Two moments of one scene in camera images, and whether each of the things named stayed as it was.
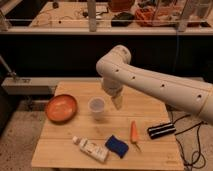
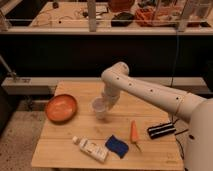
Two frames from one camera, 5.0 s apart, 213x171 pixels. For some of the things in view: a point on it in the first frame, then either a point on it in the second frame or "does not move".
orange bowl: x=61 y=108 does not move
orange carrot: x=134 y=136 does not move
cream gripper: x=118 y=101 -> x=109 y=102
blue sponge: x=118 y=146 does not move
